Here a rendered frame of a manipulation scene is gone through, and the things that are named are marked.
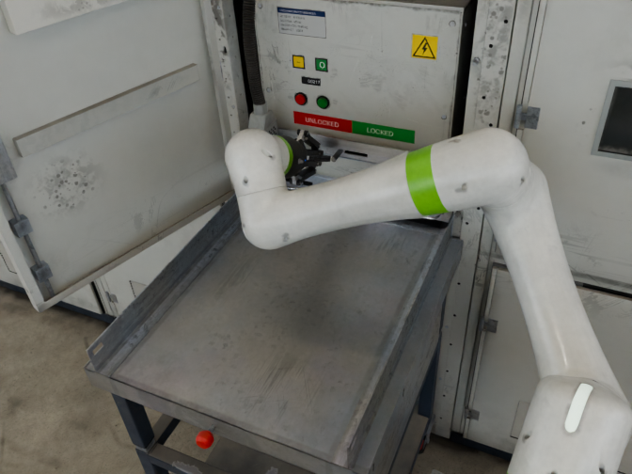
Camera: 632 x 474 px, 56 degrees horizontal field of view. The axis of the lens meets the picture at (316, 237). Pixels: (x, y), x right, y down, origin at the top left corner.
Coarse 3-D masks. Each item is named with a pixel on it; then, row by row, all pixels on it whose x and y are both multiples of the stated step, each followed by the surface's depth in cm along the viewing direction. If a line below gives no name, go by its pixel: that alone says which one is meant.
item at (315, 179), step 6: (318, 174) 161; (288, 180) 166; (306, 180) 163; (312, 180) 162; (318, 180) 161; (324, 180) 160; (330, 180) 159; (294, 186) 166; (444, 216) 151; (450, 216) 150
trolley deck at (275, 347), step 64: (256, 256) 148; (320, 256) 147; (384, 256) 146; (448, 256) 144; (192, 320) 132; (256, 320) 131; (320, 320) 130; (384, 320) 129; (128, 384) 119; (192, 384) 118; (256, 384) 118; (320, 384) 117; (256, 448) 112; (320, 448) 106; (384, 448) 110
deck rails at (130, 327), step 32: (224, 224) 156; (448, 224) 143; (192, 256) 145; (160, 288) 136; (416, 288) 136; (128, 320) 127; (416, 320) 128; (96, 352) 121; (128, 352) 125; (384, 352) 122; (384, 384) 114; (352, 416) 110; (352, 448) 101
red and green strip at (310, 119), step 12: (300, 120) 153; (312, 120) 152; (324, 120) 150; (336, 120) 149; (348, 120) 147; (348, 132) 149; (360, 132) 148; (372, 132) 146; (384, 132) 145; (396, 132) 143; (408, 132) 142
